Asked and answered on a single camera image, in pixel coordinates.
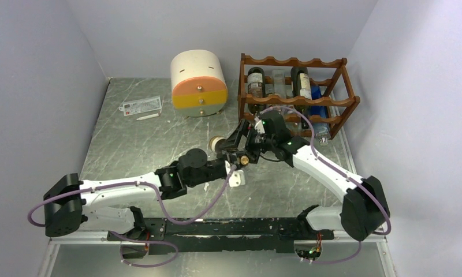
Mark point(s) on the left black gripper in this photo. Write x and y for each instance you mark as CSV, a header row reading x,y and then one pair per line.
x,y
230,156

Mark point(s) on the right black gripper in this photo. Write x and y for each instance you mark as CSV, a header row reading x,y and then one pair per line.
x,y
234,140

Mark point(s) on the dark gold-capped wine bottle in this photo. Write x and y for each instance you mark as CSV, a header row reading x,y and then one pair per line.
x,y
228,150

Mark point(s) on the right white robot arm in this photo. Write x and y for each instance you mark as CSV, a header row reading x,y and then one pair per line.
x,y
364,209

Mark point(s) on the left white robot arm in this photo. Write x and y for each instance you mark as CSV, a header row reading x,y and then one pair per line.
x,y
73,204

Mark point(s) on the brown wooden wine rack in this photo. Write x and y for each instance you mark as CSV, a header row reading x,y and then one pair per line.
x,y
335,122

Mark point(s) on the dark green labelled wine bottle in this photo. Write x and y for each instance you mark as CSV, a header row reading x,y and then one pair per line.
x,y
256,88

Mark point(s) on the clear glass bottle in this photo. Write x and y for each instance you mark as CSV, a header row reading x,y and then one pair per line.
x,y
284,91

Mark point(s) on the blue labelled clear bottle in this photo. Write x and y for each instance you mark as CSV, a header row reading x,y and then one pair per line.
x,y
321,130

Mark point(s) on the dark wine bottle white label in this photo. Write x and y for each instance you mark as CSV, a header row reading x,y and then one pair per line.
x,y
301,87

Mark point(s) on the white round drawer cabinet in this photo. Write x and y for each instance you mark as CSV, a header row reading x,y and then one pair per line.
x,y
198,85

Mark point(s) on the white pen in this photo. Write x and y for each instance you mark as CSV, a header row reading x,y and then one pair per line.
x,y
148,117

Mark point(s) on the clear plastic ruler package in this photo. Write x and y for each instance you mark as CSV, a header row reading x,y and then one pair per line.
x,y
141,106

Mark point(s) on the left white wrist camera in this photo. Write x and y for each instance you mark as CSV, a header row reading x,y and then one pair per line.
x,y
235,177

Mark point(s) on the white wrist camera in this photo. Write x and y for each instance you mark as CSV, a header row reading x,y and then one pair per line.
x,y
235,177
259,125

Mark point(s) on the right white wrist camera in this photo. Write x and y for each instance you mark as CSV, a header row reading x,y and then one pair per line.
x,y
259,125

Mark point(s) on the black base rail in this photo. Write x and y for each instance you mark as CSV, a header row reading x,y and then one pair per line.
x,y
225,234

